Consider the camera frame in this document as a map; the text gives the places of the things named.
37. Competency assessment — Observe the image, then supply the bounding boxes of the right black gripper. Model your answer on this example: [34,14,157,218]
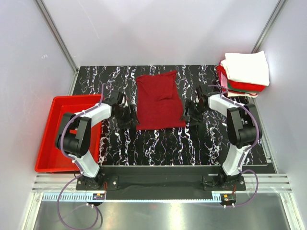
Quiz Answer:
[179,99,208,127]

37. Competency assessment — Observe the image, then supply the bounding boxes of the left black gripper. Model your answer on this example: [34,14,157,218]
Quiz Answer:
[114,104,140,129]

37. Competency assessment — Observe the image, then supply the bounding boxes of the dark red t-shirt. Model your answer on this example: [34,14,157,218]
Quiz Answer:
[136,70,186,130]

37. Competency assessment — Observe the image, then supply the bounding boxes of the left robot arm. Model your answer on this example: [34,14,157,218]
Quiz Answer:
[55,92,139,190]

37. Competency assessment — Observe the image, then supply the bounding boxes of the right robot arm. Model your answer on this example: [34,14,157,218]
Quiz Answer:
[182,86,262,190]

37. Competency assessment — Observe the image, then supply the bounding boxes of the green folded t-shirt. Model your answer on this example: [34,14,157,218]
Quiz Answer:
[227,80,261,92]

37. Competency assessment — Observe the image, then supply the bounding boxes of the pink folded t-shirt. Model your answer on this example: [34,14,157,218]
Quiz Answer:
[219,72,228,89]

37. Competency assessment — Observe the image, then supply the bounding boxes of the red folded t-shirt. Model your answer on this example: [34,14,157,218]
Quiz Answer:
[216,65,266,93]

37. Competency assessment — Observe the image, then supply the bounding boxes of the cream folded t-shirt bottom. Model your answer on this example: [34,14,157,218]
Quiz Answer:
[227,91,258,98]

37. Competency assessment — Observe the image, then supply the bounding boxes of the white folded t-shirt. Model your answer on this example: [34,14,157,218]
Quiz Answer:
[220,51,270,86]

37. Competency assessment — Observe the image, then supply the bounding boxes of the left connector board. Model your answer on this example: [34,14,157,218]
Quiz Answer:
[93,193,106,202]

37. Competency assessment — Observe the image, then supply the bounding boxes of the connector board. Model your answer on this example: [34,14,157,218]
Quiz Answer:
[93,193,106,202]
[222,194,236,203]

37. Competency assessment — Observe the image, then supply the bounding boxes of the red plastic bin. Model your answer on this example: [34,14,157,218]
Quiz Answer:
[35,94,100,173]

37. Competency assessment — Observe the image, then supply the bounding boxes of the right connector board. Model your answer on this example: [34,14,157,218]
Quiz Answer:
[222,194,236,203]

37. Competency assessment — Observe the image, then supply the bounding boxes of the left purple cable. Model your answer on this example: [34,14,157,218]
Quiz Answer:
[57,83,112,228]

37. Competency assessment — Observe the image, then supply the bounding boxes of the white slotted cable duct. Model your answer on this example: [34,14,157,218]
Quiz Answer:
[42,192,221,203]

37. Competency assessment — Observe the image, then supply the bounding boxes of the right aluminium frame post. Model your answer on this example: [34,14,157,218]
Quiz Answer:
[251,0,288,53]

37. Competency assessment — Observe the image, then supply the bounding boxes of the aluminium frame post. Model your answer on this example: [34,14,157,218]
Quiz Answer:
[34,0,79,73]
[251,0,288,53]

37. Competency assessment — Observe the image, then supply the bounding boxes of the left aluminium frame post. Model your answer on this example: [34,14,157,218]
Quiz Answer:
[34,0,79,73]

